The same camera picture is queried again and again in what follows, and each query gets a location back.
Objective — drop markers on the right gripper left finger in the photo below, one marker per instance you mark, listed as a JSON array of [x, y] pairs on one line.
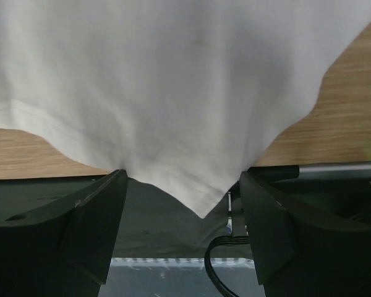
[[63, 248]]

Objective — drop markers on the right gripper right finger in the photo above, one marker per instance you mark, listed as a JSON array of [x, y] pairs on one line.
[[299, 250]]

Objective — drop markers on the white slotted cable duct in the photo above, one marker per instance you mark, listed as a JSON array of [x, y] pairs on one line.
[[181, 263]]

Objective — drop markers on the aluminium frame rail front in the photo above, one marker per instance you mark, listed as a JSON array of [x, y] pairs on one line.
[[351, 170]]

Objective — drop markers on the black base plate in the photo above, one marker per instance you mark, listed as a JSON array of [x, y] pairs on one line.
[[153, 224]]

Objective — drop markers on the white t shirt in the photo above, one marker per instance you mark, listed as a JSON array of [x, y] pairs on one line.
[[183, 95]]

